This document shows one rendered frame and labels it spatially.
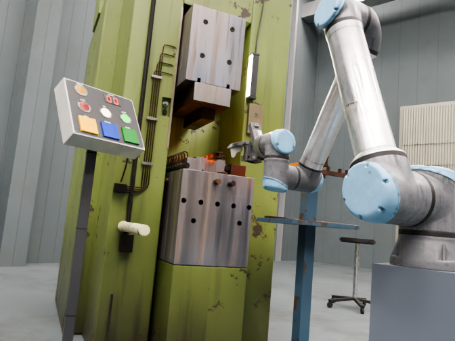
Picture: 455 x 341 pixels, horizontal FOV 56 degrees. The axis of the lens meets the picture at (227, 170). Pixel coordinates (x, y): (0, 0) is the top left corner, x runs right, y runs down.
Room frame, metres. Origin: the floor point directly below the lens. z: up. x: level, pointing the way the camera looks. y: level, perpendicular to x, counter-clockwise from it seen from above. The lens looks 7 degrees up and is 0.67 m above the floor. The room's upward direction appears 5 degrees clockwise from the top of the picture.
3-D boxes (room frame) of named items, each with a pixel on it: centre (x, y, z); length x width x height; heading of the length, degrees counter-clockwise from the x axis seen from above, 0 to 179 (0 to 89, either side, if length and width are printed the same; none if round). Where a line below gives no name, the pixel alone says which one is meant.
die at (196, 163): (2.31, 0.19, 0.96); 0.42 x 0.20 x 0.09; 24
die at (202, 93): (2.31, 0.19, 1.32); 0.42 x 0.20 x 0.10; 24
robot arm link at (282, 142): (1.53, -0.17, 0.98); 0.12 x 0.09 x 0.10; 24
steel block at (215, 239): (2.34, 0.15, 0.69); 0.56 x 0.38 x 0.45; 24
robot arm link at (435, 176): (1.20, -0.56, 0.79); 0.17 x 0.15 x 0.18; 120
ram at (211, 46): (2.33, 0.15, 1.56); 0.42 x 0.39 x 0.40; 24
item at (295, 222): (2.14, -0.42, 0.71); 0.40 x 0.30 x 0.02; 117
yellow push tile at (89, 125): (1.66, 0.56, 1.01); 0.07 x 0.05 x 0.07; 139
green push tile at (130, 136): (1.81, 0.43, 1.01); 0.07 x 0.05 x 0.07; 139
